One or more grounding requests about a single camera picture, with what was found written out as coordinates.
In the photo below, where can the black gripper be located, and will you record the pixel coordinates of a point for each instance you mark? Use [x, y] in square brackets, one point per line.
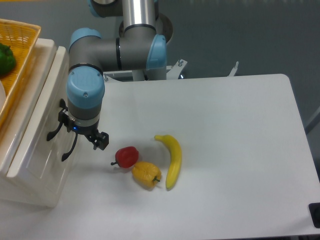
[85, 127]

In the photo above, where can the white top drawer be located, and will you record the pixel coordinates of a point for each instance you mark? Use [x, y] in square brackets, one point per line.
[36, 156]

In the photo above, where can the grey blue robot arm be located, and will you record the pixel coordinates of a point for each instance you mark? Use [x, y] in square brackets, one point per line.
[90, 55]

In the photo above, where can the white drawer cabinet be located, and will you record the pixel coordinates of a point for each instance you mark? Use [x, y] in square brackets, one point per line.
[30, 190]

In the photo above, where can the red bell pepper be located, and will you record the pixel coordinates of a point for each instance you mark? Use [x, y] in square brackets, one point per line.
[126, 157]

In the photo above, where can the yellow bell pepper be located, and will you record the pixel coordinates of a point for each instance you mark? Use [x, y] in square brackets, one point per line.
[146, 174]

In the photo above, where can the green bell pepper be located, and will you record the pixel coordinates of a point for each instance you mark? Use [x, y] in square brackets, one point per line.
[7, 59]

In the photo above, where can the yellow banana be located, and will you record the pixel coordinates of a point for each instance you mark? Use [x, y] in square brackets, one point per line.
[175, 151]

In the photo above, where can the yellow woven basket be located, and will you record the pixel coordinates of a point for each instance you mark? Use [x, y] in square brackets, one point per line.
[21, 37]

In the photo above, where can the black table corner fixture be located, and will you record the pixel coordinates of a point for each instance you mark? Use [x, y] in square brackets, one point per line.
[314, 209]

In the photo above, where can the black lower drawer handle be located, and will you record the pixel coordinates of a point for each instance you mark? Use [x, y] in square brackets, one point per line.
[66, 155]

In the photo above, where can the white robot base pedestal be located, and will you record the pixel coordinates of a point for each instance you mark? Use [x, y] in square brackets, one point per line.
[171, 72]

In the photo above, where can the white bracket behind table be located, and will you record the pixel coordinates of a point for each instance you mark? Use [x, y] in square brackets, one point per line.
[234, 70]

